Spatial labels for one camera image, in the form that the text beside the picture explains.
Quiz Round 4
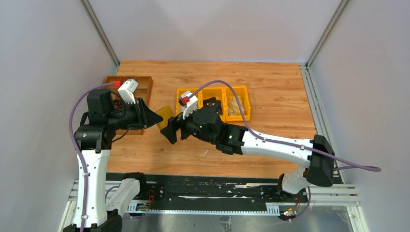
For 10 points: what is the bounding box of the right yellow bin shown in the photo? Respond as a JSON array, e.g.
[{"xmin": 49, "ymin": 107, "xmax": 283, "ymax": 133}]
[{"xmin": 224, "ymin": 86, "xmax": 251, "ymax": 122}]

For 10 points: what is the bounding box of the middle yellow bin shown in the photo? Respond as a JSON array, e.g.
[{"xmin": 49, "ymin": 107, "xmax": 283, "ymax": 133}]
[{"xmin": 202, "ymin": 87, "xmax": 228, "ymax": 122}]

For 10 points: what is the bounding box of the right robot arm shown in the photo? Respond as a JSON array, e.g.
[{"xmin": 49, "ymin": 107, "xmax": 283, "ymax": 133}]
[{"xmin": 156, "ymin": 106, "xmax": 334, "ymax": 194}]

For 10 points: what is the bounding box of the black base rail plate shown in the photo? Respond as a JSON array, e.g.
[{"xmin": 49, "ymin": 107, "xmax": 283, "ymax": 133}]
[{"xmin": 117, "ymin": 174, "xmax": 309, "ymax": 212}]

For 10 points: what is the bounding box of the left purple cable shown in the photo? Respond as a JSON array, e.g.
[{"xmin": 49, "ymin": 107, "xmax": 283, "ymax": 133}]
[{"xmin": 69, "ymin": 82, "xmax": 116, "ymax": 232}]

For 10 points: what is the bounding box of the black card holders pile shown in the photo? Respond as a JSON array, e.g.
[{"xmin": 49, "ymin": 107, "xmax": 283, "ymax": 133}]
[{"xmin": 203, "ymin": 97, "xmax": 223, "ymax": 115}]

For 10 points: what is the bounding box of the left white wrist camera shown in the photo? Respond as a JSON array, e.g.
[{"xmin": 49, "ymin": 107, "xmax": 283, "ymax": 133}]
[{"xmin": 118, "ymin": 79, "xmax": 139, "ymax": 104}]

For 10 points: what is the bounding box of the yellow bin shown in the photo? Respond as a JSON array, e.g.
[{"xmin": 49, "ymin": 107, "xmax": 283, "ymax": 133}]
[
  {"xmin": 176, "ymin": 88, "xmax": 203, "ymax": 119},
  {"xmin": 202, "ymin": 87, "xmax": 228, "ymax": 122},
  {"xmin": 224, "ymin": 86, "xmax": 251, "ymax": 122}
]

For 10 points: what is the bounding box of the wooden compartment tray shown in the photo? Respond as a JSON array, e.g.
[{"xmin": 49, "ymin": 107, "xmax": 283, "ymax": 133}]
[{"xmin": 104, "ymin": 76, "xmax": 153, "ymax": 136}]

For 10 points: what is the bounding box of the left yellow bin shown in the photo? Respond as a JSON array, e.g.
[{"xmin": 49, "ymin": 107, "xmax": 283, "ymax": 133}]
[{"xmin": 176, "ymin": 88, "xmax": 203, "ymax": 119}]

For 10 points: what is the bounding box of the tan cards pile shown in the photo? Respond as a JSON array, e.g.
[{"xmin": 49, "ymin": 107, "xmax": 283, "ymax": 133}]
[{"xmin": 227, "ymin": 97, "xmax": 245, "ymax": 116}]

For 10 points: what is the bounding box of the yellow leather card holder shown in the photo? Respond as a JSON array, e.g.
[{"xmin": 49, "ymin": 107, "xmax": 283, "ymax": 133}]
[{"xmin": 155, "ymin": 105, "xmax": 174, "ymax": 130}]

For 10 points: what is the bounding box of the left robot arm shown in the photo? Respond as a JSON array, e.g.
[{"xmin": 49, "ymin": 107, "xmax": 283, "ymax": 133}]
[{"xmin": 64, "ymin": 87, "xmax": 162, "ymax": 232}]

